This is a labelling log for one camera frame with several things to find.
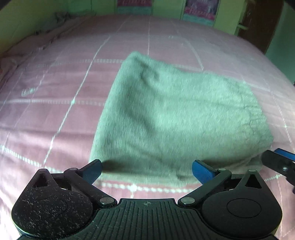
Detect grey fleece pants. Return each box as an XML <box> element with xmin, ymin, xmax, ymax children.
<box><xmin>89</xmin><ymin>52</ymin><xmax>273</xmax><ymax>187</ymax></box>

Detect pink checked bed sheet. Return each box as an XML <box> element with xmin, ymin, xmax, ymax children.
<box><xmin>1</xmin><ymin>15</ymin><xmax>294</xmax><ymax>239</ymax></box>

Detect dark wooden door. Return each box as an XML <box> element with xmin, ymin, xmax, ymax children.
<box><xmin>237</xmin><ymin>0</ymin><xmax>284</xmax><ymax>54</ymax></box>

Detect folded pink blanket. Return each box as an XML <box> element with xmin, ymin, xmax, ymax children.
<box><xmin>1</xmin><ymin>16</ymin><xmax>89</xmax><ymax>83</ymax></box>

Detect lower right purple poster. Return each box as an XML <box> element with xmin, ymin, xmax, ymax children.
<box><xmin>183</xmin><ymin>0</ymin><xmax>220</xmax><ymax>27</ymax></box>

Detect purple poster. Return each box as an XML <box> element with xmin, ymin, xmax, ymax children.
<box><xmin>183</xmin><ymin>0</ymin><xmax>220</xmax><ymax>27</ymax></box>
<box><xmin>116</xmin><ymin>0</ymin><xmax>152</xmax><ymax>16</ymax></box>

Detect grey crumpled cloth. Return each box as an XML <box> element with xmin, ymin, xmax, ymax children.
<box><xmin>53</xmin><ymin>11</ymin><xmax>72</xmax><ymax>25</ymax></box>

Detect lower left purple poster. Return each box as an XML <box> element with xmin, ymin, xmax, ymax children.
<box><xmin>116</xmin><ymin>0</ymin><xmax>152</xmax><ymax>16</ymax></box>

